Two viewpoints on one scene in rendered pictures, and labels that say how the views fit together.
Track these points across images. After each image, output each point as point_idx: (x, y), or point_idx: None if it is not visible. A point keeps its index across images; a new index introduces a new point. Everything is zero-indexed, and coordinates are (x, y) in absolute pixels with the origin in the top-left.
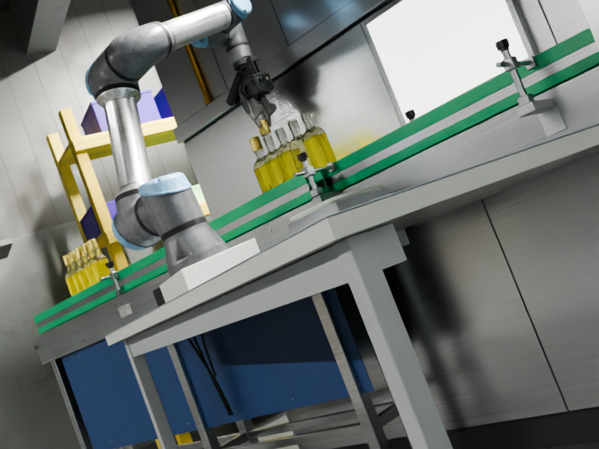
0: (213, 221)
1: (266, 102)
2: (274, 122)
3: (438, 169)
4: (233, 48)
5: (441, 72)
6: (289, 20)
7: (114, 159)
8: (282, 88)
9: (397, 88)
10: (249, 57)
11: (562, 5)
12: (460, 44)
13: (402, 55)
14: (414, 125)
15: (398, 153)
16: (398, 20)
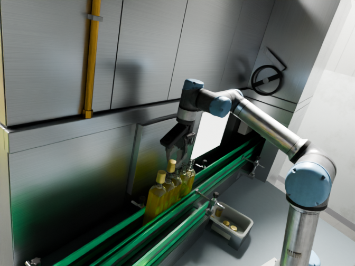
0: (152, 252)
1: (174, 146)
2: (142, 150)
3: (219, 190)
4: (197, 111)
5: (206, 142)
6: (175, 84)
7: (309, 254)
8: (158, 129)
9: (195, 145)
10: (195, 119)
11: (225, 130)
12: (213, 134)
13: (203, 132)
14: (221, 172)
15: (213, 183)
16: (209, 116)
